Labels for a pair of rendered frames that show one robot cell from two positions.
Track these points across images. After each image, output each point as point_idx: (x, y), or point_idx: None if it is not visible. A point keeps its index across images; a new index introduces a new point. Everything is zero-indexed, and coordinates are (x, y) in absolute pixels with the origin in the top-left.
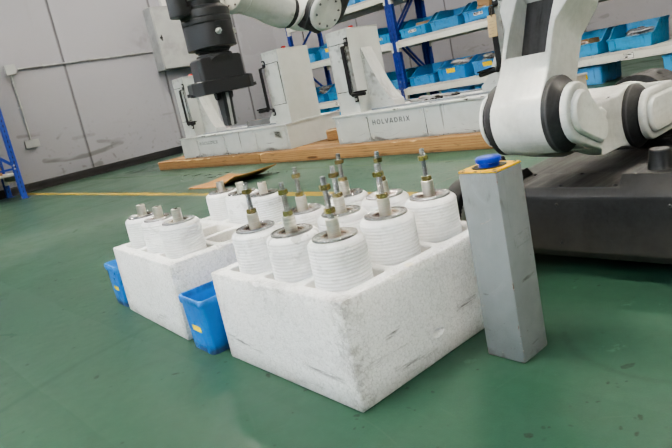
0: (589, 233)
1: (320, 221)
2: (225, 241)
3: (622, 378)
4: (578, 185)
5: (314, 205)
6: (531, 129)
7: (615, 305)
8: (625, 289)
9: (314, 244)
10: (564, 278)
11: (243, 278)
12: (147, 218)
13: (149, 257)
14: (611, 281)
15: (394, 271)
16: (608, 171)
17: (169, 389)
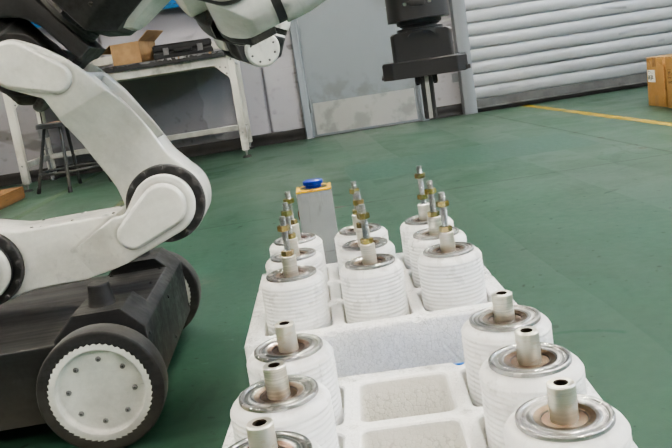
0: (177, 315)
1: (392, 245)
2: (436, 371)
3: None
4: (152, 278)
5: (353, 261)
6: (210, 196)
7: (236, 341)
8: (201, 349)
9: (448, 217)
10: (184, 374)
11: (495, 282)
12: (559, 365)
13: (591, 392)
14: (185, 357)
15: (399, 253)
16: (47, 309)
17: (625, 407)
